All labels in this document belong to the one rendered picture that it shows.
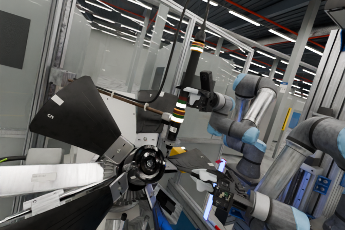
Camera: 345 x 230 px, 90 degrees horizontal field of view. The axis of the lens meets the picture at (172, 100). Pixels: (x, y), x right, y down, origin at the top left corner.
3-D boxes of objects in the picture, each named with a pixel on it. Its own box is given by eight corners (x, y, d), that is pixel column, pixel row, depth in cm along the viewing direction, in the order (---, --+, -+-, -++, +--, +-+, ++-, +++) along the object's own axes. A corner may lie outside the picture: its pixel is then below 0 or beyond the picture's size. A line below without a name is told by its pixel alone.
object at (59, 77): (45, 82, 83) (49, 65, 82) (60, 83, 90) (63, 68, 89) (60, 88, 79) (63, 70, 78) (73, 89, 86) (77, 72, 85)
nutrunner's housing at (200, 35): (161, 147, 62) (197, 20, 57) (166, 145, 66) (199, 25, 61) (171, 152, 61) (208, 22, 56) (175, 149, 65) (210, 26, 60)
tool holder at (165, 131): (153, 138, 62) (160, 113, 61) (161, 135, 68) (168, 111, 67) (175, 148, 59) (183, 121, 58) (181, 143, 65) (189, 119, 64)
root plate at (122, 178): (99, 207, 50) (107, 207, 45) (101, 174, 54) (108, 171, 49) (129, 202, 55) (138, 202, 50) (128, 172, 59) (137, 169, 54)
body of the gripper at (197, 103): (198, 111, 63) (215, 113, 72) (205, 89, 63) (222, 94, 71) (184, 106, 69) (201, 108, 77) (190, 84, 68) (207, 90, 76)
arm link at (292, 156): (296, 105, 68) (228, 204, 72) (322, 110, 57) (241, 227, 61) (317, 119, 70) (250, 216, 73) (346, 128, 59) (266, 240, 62)
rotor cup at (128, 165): (114, 194, 55) (130, 191, 46) (114, 149, 62) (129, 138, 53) (153, 188, 63) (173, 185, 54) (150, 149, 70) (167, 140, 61)
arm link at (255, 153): (260, 165, 106) (267, 144, 104) (238, 154, 114) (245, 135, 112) (263, 160, 115) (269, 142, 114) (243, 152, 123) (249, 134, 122)
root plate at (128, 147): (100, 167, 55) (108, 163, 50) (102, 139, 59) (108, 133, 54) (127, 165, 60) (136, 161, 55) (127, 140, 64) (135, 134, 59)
